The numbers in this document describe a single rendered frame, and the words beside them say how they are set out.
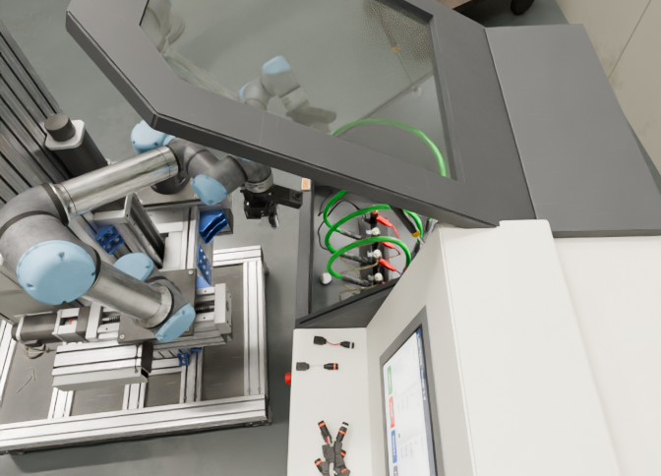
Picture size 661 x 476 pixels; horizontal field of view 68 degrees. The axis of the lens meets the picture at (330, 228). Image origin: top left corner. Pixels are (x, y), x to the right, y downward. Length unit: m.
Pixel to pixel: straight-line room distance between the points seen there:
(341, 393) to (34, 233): 0.88
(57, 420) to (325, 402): 1.42
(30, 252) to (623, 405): 1.08
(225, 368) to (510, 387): 1.64
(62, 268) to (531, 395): 0.84
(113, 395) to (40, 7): 3.67
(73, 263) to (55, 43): 3.83
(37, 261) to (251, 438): 1.67
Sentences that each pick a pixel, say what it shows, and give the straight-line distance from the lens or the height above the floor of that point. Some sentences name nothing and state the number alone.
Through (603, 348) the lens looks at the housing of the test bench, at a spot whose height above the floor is 1.47.
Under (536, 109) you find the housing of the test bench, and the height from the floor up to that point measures 1.50.
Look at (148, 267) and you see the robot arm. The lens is 1.40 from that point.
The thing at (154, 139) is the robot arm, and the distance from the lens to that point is 1.68.
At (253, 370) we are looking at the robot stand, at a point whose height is 0.23.
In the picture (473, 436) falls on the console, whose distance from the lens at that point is 0.87.
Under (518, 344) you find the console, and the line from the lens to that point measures 0.94.
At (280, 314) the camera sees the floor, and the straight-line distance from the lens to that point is 2.63.
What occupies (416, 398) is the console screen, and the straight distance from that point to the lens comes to 1.08.
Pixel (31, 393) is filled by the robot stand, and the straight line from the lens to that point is 2.68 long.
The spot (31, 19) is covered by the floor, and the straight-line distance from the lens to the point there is 5.14.
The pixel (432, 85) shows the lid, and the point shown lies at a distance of 1.24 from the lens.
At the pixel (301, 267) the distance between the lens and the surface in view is 1.65.
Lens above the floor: 2.39
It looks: 57 degrees down
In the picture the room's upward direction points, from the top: 5 degrees counter-clockwise
